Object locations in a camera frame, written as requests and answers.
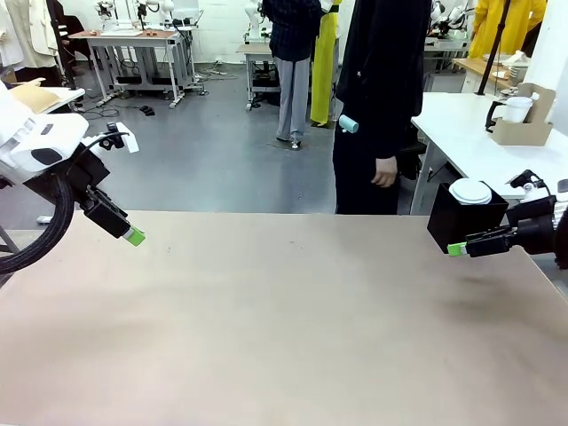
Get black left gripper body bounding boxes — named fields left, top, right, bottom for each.
left=65, top=149, right=113, bottom=214

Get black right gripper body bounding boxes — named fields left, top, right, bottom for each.
left=505, top=196, right=557, bottom=256

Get brown cardboard cup carrier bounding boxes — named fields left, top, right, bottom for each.
left=489, top=82, right=556, bottom=147

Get person's left forearm black sleeve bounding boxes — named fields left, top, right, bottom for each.
left=372, top=88, right=421, bottom=162

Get person's left hand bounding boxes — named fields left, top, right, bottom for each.
left=369, top=155, right=399, bottom=189

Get black square bin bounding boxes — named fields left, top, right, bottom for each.
left=426, top=180, right=510, bottom=256

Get small white table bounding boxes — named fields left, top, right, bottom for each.
left=42, top=86, right=86, bottom=115

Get brown paper bags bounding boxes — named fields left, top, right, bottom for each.
left=7, top=77, right=62, bottom=115

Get black office chair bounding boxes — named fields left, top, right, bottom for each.
left=398, top=140, right=429, bottom=181

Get white side table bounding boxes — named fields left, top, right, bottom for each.
left=409, top=91, right=568, bottom=215

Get black stand pole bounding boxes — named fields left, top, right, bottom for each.
left=45, top=0, right=77, bottom=90

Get grey metal workbench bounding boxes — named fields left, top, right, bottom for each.
left=68, top=27, right=196, bottom=108

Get hanging white garments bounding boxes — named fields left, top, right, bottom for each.
left=0, top=0, right=59, bottom=71

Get stacked white bowls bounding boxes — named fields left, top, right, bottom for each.
left=507, top=49, right=532, bottom=86

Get wooden top table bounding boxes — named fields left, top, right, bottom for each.
left=452, top=56, right=523, bottom=94

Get black tripod pole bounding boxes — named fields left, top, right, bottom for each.
left=475, top=0, right=511, bottom=98

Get person in yellow coat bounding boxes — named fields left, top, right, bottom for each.
left=468, top=0, right=548, bottom=59

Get person in black hoodie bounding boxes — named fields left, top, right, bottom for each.
left=331, top=0, right=434, bottom=217

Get small brown top workbench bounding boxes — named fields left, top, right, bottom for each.
left=236, top=42, right=285, bottom=112

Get person in dark plaid shirt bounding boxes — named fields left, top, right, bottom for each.
left=261, top=0, right=323, bottom=150

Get hanging yellow apron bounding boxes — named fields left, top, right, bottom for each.
left=309, top=0, right=346, bottom=129

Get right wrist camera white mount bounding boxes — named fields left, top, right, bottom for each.
left=504, top=169, right=548, bottom=204

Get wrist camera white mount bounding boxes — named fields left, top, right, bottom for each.
left=98, top=121, right=141, bottom=155
left=504, top=169, right=548, bottom=204

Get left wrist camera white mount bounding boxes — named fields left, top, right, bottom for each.
left=98, top=121, right=141, bottom=155

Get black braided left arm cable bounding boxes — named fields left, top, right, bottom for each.
left=0, top=132, right=113, bottom=274

